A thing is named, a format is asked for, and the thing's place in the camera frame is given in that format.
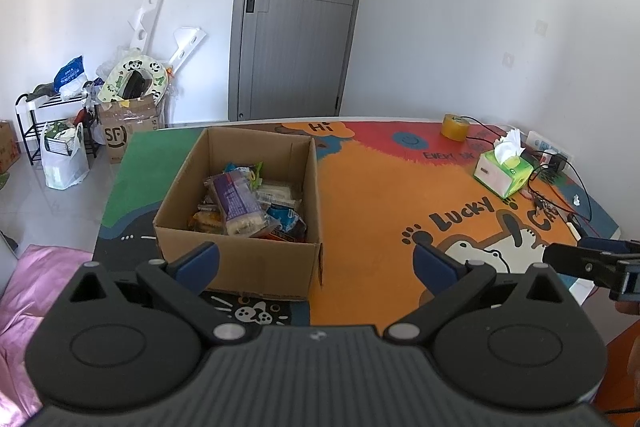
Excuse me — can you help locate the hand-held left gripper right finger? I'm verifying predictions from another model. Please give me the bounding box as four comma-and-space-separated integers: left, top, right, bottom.
383, 241, 571, 348

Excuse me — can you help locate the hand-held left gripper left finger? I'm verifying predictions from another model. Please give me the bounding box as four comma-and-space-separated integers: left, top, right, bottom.
66, 241, 247, 347

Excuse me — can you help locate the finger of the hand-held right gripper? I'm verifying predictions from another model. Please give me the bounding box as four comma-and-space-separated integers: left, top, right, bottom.
577, 237, 640, 259
542, 243, 627, 291

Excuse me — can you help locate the purple snack packet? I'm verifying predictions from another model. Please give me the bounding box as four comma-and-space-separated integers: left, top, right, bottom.
207, 172, 281, 238

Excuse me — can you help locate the blue snack packet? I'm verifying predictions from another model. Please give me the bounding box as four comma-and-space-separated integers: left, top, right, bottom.
265, 204, 307, 234

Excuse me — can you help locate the cream snack packet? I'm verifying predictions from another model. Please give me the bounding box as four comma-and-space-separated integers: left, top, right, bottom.
257, 181, 304, 208

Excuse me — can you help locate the white marker pen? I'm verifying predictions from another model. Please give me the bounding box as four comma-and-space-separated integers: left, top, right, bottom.
565, 212, 586, 243

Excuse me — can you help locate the bunch of keys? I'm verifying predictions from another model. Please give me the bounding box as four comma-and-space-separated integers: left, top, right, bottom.
527, 192, 561, 216

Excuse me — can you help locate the colourful cartoon table mat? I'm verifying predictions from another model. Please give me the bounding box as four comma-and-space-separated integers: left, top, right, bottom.
92, 119, 621, 328

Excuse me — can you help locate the green tissue box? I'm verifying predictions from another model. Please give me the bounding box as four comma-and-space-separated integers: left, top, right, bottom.
473, 129, 534, 199

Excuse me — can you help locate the white power strip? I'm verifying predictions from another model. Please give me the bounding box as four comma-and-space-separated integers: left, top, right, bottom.
525, 130, 571, 160

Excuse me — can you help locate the yellow tape roll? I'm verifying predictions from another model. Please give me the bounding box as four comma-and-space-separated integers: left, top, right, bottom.
441, 113, 470, 140

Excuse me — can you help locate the brown shipping carton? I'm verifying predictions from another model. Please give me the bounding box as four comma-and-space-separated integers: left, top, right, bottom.
97, 94, 161, 164

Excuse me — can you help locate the white plastic shopping bag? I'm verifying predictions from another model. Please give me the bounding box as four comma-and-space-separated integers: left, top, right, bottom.
41, 122, 90, 190

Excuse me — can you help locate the pink blanket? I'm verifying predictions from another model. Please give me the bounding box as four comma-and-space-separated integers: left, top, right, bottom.
0, 244, 96, 415

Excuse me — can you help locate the short white foam board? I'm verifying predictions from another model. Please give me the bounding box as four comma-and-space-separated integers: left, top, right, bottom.
166, 27, 207, 72

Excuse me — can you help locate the black shoe rack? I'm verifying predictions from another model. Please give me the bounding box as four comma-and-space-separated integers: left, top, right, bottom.
15, 89, 101, 165

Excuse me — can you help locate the small brown cardboard box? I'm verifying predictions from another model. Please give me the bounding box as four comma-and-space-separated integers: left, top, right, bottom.
0, 120, 22, 174

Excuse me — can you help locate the blue white bag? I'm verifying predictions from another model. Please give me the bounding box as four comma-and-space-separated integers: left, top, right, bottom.
53, 55, 87, 100

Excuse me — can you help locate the grey door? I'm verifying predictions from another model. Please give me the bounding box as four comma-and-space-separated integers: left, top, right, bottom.
227, 0, 375, 122

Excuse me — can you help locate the tall white foam board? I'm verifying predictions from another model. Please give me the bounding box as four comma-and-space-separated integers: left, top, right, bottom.
126, 0, 172, 55

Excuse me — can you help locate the black cable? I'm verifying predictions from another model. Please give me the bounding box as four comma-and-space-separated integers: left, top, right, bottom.
465, 117, 506, 142

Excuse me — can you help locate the panda print seat ring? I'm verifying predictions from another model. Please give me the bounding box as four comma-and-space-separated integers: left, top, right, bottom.
97, 55, 168, 104

